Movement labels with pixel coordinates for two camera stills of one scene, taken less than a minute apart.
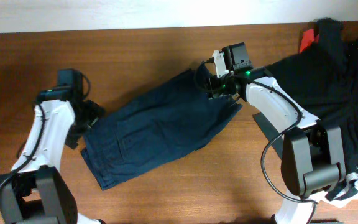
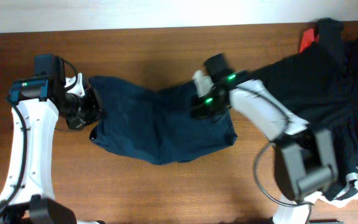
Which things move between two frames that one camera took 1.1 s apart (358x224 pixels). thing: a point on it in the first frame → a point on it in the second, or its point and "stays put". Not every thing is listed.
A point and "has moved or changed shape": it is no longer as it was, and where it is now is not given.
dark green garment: [335, 81] stays put
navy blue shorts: [169, 118] has moved or changed shape
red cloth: [308, 38] stays put
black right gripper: [214, 87] → [202, 108]
